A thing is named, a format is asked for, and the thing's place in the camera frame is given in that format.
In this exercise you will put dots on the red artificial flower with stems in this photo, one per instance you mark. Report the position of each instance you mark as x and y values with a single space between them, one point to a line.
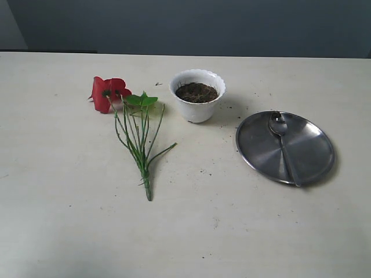
131 122

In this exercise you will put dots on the brown soil clump with roots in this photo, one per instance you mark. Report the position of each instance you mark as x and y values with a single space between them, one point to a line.
196 93

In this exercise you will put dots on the white plastic flower pot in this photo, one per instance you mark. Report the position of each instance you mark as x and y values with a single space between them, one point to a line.
197 112

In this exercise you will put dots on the round steel plate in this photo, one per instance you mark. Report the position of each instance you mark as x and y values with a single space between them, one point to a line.
309 147

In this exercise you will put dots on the steel spork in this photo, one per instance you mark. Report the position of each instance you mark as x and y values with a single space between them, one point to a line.
279 127

